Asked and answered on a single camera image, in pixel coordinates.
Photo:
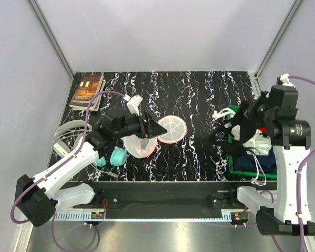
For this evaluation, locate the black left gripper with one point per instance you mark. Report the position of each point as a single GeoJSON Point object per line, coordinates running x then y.
{"type": "Point", "coordinates": [150, 128]}

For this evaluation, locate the teal cat-ear headphones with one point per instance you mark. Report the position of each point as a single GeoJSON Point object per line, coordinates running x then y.
{"type": "Point", "coordinates": [118, 158]}

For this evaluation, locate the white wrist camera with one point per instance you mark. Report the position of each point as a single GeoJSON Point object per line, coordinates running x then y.
{"type": "Point", "coordinates": [133, 103]}
{"type": "Point", "coordinates": [284, 80]}

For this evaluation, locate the green plastic bin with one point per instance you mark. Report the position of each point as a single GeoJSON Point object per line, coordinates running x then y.
{"type": "Point", "coordinates": [232, 140]}

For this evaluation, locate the grey usb cable plug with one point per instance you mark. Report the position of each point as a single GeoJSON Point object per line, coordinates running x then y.
{"type": "Point", "coordinates": [112, 174]}

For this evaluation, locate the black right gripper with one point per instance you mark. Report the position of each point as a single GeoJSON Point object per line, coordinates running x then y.
{"type": "Point", "coordinates": [263, 96]}

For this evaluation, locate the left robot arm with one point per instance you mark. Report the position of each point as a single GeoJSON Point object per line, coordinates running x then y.
{"type": "Point", "coordinates": [40, 197]}

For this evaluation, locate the white headphones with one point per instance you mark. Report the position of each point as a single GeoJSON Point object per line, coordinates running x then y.
{"type": "Point", "coordinates": [67, 137]}

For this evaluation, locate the white pink mesh laundry bag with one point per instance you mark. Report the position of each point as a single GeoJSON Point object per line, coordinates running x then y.
{"type": "Point", "coordinates": [172, 130]}

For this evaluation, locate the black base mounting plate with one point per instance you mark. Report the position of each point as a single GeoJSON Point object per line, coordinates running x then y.
{"type": "Point", "coordinates": [169, 200]}

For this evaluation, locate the blue garment in bin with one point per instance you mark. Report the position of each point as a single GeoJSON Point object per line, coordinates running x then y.
{"type": "Point", "coordinates": [246, 163]}

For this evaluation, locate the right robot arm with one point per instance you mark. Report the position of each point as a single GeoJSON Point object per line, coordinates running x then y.
{"type": "Point", "coordinates": [291, 142]}

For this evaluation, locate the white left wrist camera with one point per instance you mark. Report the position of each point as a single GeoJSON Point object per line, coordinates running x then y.
{"type": "Point", "coordinates": [133, 103]}

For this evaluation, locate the paperback book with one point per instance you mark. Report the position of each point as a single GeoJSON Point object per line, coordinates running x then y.
{"type": "Point", "coordinates": [88, 86]}

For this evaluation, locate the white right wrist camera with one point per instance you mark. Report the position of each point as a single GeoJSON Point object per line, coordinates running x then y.
{"type": "Point", "coordinates": [284, 80]}

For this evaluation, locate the red garment in bin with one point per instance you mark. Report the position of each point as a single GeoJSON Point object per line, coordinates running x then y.
{"type": "Point", "coordinates": [263, 129]}

